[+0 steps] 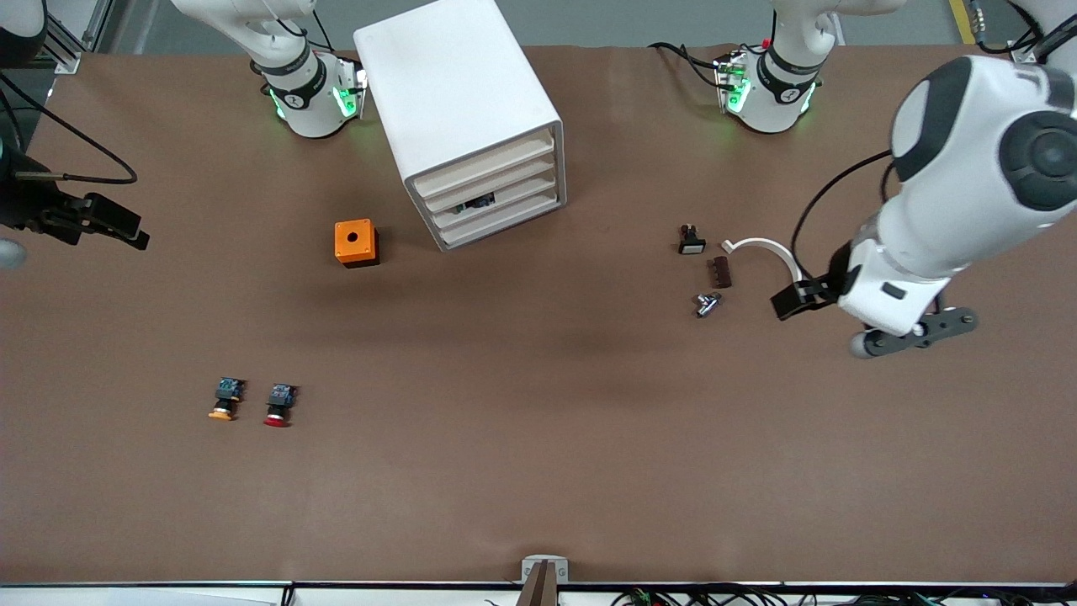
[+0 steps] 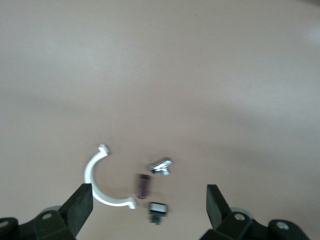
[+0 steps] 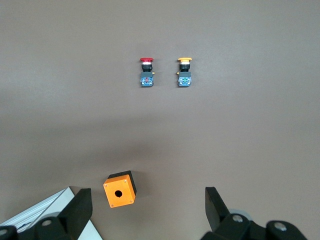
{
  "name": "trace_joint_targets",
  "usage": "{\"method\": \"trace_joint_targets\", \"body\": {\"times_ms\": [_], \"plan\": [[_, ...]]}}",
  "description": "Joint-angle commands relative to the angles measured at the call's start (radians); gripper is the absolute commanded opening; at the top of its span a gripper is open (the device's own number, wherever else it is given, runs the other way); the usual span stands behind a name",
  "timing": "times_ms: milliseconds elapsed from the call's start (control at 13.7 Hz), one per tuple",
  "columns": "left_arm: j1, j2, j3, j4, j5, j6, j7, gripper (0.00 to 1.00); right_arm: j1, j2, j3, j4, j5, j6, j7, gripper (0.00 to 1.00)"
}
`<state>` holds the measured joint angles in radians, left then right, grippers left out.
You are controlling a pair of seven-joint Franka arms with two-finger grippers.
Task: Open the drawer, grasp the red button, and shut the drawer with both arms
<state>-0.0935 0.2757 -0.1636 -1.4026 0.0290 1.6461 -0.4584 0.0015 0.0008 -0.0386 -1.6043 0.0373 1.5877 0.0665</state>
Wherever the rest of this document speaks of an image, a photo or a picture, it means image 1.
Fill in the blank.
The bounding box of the green-lit base connector plate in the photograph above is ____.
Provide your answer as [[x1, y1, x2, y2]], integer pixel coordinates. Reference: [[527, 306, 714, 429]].
[[332, 55, 369, 120], [714, 49, 751, 114]]

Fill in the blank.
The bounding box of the orange button box with hole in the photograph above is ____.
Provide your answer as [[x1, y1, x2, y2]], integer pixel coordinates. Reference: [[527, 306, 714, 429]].
[[334, 219, 380, 269]]

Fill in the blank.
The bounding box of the black base cable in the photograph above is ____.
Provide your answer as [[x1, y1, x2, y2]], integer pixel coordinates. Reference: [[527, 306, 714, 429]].
[[268, 0, 337, 53], [648, 40, 724, 85]]

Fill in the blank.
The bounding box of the brown camera pole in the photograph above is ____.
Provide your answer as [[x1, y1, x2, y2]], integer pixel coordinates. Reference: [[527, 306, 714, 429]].
[[515, 561, 558, 606]]

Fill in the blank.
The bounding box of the orange mushroom push button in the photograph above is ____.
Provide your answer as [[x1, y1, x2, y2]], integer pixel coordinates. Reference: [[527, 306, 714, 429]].
[[208, 377, 247, 422]]

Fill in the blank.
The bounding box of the green-lit left base connector plate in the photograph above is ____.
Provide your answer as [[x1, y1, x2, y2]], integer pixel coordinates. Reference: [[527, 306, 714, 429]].
[[714, 49, 751, 114]]

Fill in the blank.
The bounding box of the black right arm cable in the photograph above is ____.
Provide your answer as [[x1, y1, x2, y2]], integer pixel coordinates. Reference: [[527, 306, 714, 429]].
[[0, 74, 138, 184]]

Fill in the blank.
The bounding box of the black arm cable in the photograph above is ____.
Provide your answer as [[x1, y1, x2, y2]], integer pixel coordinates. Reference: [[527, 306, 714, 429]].
[[791, 150, 894, 287], [0, 74, 138, 184]]

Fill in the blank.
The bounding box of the white plastic drawer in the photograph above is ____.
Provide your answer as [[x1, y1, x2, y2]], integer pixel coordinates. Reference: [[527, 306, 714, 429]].
[[433, 187, 565, 252], [410, 133, 559, 205], [423, 160, 560, 228]]

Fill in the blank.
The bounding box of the white curved plastic bracket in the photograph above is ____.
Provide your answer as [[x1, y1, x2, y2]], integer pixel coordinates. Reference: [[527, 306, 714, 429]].
[[721, 237, 804, 291]]

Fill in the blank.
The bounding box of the white drawer cabinet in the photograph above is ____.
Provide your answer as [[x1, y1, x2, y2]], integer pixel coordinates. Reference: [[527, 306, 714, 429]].
[[353, 0, 567, 253]]

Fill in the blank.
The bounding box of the green-lit right base connector plate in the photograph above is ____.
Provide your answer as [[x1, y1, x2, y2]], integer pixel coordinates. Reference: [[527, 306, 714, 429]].
[[332, 55, 369, 120]]

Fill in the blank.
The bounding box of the grey metal mount bracket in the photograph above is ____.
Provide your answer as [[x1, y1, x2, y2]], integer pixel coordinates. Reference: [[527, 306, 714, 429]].
[[520, 554, 570, 586]]

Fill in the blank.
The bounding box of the black right base cable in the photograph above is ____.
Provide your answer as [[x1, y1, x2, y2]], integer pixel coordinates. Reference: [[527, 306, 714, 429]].
[[268, 0, 337, 53]]

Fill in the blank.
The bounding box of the red mushroom push button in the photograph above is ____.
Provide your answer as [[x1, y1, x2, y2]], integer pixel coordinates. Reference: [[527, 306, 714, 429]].
[[263, 384, 300, 428]]

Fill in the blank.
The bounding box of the black left base cable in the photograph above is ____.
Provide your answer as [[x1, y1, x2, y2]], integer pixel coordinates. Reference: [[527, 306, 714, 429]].
[[648, 40, 724, 85]]

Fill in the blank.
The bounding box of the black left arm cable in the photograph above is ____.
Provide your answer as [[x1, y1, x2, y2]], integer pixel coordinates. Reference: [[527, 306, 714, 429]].
[[791, 150, 894, 287]]

